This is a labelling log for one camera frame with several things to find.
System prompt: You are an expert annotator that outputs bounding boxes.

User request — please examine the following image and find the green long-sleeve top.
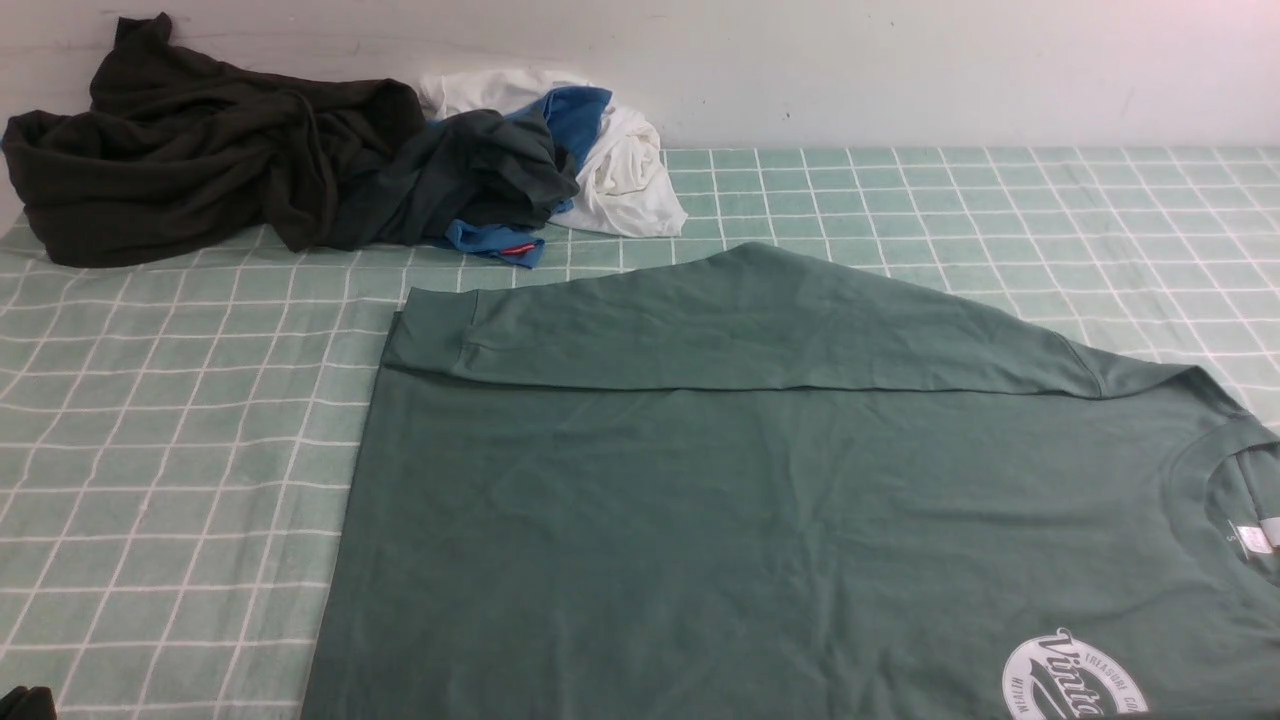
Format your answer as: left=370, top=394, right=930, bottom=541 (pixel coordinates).
left=300, top=243, right=1279, bottom=719

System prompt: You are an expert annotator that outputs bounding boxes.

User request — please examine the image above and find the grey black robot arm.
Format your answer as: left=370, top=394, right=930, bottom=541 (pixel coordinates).
left=0, top=685, right=58, bottom=720

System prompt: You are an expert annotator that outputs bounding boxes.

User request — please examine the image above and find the white crumpled garment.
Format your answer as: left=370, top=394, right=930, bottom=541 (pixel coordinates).
left=419, top=68, right=689, bottom=238

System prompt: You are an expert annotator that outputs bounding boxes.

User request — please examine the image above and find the dark grey crumpled garment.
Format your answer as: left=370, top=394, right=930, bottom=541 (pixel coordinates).
left=320, top=110, right=579, bottom=251

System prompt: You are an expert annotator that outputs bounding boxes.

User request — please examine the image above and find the blue crumpled garment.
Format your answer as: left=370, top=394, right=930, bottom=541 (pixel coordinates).
left=433, top=85, right=613, bottom=268

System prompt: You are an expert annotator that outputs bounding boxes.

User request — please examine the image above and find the green checked tablecloth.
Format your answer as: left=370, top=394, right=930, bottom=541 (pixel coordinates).
left=1, top=146, right=1279, bottom=719

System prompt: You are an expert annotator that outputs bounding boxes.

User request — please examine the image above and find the dark olive crumpled garment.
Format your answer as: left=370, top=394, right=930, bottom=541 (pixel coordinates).
left=3, top=13, right=426, bottom=268

